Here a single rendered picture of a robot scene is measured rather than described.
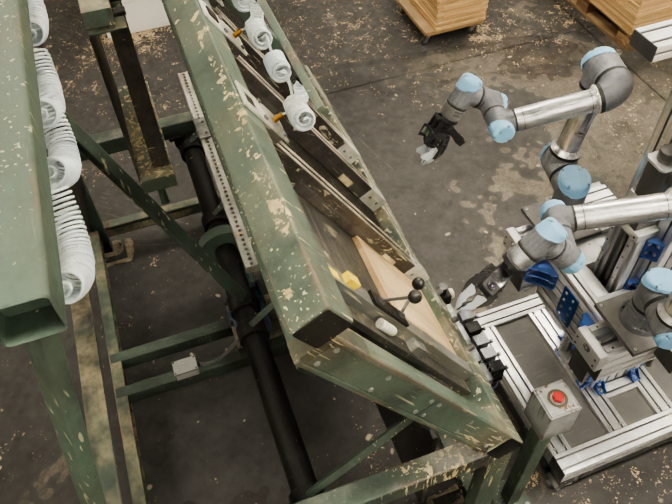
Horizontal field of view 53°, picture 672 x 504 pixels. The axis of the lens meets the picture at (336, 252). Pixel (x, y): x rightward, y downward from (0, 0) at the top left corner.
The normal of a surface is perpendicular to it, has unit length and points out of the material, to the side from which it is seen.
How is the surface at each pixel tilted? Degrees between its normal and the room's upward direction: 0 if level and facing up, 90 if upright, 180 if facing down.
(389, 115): 0
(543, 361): 0
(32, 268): 0
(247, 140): 32
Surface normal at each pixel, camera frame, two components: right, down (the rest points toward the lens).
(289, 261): -0.52, -0.39
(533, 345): -0.03, -0.64
